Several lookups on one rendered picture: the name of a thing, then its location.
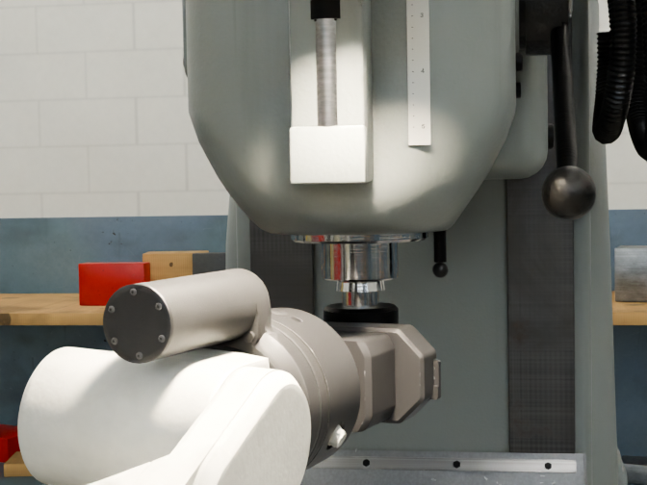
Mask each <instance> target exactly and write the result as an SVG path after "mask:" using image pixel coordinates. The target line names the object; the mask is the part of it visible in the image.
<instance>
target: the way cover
mask: <svg viewBox="0 0 647 485"><path fill-rule="evenodd" d="M540 475H545V476H540ZM484 477H486V478H487V480H486V479H485V478H484ZM431 479H436V481H433V480H431ZM497 482H498V484H497ZM540 482H543V483H540ZM553 482H556V483H555V484H553V485H587V467H586V454H585V453H584V454H577V453H516V452H455V451H394V450H357V451H356V452H355V450H337V451H336V452H335V453H334V454H333V455H331V456H330V457H328V458H327V459H325V460H323V461H322V462H321V463H319V464H317V465H315V466H313V467H311V468H310V469H308V470H306V471H305V473H304V476H303V478H302V480H301V483H300V485H499V484H502V485H552V484H551V483H553Z"/></svg>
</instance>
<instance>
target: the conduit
mask: <svg viewBox="0 0 647 485"><path fill-rule="evenodd" d="M607 2H608V13H609V16H608V18H609V21H608V22H609V23H610V25H609V27H610V30H609V31H608V32H599V33H597V34H596V35H597V36H598V37H597V40H598V42H597V44H598V46H597V49H598V51H597V54H598V56H597V58H598V61H597V63H598V65H597V67H598V69H597V70H596V71H597V72H598V73H597V74H596V75H597V76H598V77H597V78H596V80H597V82H596V85H597V86H596V87H595V88H596V90H595V92H596V94H595V96H596V97H595V102H594V103H595V105H594V112H593V121H592V133H593V135H594V138H595V140H597V141H598V142H600V143H601V144H609V143H613V142H614V141H616V140H617V139H618V138H619V137H620V135H621V133H622V130H623V128H624V125H625V121H626V119H627V124H628V128H629V133H630V136H631V139H632V142H633V145H634V149H635V151H636V153H637V154H638V155H639V157H641V158H642V159H643V160H645V161H646V162H647V0H608V1H607Z"/></svg>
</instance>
